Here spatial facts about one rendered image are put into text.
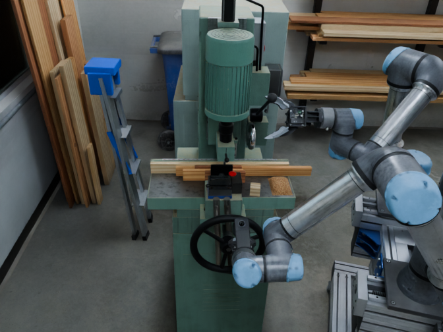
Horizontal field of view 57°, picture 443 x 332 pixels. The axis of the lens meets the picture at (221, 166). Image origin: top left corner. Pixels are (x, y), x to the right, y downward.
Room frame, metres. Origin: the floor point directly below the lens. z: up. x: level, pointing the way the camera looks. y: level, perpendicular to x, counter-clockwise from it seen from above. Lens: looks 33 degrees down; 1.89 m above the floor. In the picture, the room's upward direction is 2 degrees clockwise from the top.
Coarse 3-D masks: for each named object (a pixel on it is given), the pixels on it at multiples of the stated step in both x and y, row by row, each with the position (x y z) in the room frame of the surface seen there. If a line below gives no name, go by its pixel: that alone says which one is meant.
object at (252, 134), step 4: (252, 124) 1.61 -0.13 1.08; (252, 128) 1.58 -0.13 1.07; (248, 132) 1.62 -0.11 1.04; (252, 132) 1.57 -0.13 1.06; (248, 136) 1.61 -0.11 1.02; (252, 136) 1.56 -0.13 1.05; (248, 140) 1.63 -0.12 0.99; (252, 140) 1.55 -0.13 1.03; (248, 144) 1.61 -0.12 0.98; (252, 144) 1.55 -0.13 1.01; (252, 148) 1.56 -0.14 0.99
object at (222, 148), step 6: (216, 132) 1.55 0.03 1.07; (216, 138) 1.52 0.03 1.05; (216, 144) 1.51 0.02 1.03; (222, 144) 1.44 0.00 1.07; (228, 144) 1.45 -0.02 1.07; (234, 144) 1.45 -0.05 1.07; (216, 150) 1.50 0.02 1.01; (222, 150) 1.42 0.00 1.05; (228, 150) 1.43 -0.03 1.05; (234, 150) 1.43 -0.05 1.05; (222, 156) 1.42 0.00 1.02; (228, 156) 1.43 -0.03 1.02; (234, 156) 1.43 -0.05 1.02
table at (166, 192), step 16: (160, 176) 1.44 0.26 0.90; (176, 176) 1.45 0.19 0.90; (256, 176) 1.47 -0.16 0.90; (272, 176) 1.48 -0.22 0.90; (288, 176) 1.48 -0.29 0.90; (160, 192) 1.33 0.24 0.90; (176, 192) 1.33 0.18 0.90; (192, 192) 1.34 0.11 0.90; (160, 208) 1.29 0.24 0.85; (176, 208) 1.30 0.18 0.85; (192, 208) 1.30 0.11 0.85; (256, 208) 1.32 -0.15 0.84; (272, 208) 1.32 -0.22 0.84; (288, 208) 1.33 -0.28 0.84; (224, 224) 1.21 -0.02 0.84
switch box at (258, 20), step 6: (258, 18) 1.83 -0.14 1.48; (258, 24) 1.75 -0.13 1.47; (264, 24) 1.76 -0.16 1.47; (258, 30) 1.75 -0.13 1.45; (264, 30) 1.76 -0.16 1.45; (258, 36) 1.75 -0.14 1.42; (264, 36) 1.76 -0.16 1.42; (258, 42) 1.75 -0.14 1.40; (264, 42) 1.76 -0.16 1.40; (258, 48) 1.76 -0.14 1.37; (258, 54) 1.76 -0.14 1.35; (258, 60) 1.76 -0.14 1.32
